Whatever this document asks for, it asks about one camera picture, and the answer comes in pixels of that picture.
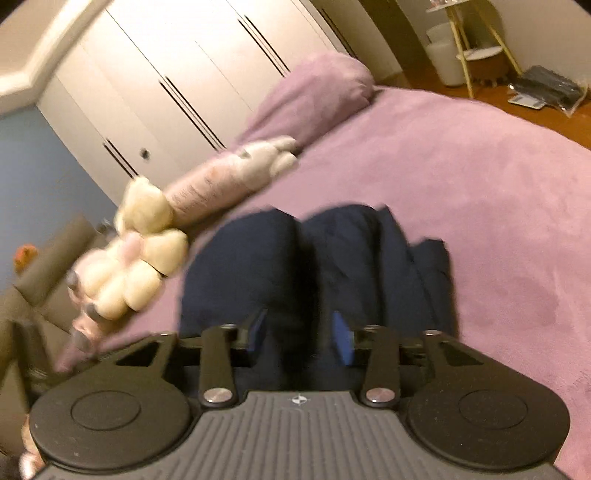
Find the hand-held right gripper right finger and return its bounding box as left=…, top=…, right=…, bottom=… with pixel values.
left=329, top=311, right=481, bottom=409

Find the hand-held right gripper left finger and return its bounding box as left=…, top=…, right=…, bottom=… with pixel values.
left=115, top=310, right=269, bottom=409

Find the dark navy garment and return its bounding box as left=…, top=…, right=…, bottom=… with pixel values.
left=179, top=203, right=461, bottom=398

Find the pink plush with grey tips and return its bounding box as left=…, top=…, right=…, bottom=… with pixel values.
left=54, top=272, right=116, bottom=374

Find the grey padded headboard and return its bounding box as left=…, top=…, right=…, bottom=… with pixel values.
left=13, top=214, right=119, bottom=334

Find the orange plush object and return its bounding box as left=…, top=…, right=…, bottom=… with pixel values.
left=14, top=244, right=38, bottom=274

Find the cream flower plush cushion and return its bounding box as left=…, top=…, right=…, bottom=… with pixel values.
left=76, top=230, right=189, bottom=320

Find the long pink paw plush pillow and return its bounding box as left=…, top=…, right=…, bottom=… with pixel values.
left=166, top=136, right=300, bottom=225

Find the yellow plush toy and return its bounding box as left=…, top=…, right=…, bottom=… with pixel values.
left=113, top=177, right=175, bottom=232

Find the bed with purple sheet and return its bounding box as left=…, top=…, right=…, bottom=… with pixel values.
left=60, top=85, right=591, bottom=480

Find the purple pillow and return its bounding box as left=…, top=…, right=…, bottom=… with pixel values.
left=235, top=51, right=376, bottom=148

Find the white wardrobe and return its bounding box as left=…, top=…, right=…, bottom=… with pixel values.
left=37, top=0, right=356, bottom=185

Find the white waste bin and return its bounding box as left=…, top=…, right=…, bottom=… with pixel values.
left=424, top=23, right=468, bottom=88

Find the flat white item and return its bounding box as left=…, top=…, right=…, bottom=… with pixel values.
left=507, top=91, right=548, bottom=110

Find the gold-legged side table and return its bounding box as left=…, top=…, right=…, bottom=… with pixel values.
left=426, top=0, right=525, bottom=99

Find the dark wooden door frame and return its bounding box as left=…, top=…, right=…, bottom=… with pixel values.
left=358, top=0, right=423, bottom=83

